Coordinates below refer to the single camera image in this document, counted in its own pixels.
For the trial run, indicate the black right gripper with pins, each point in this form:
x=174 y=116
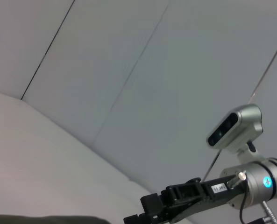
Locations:
x=217 y=196

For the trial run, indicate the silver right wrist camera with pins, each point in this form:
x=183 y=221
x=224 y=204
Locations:
x=241 y=126

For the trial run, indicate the dark green FREE t-shirt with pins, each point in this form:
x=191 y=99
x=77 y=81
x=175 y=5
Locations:
x=47 y=220

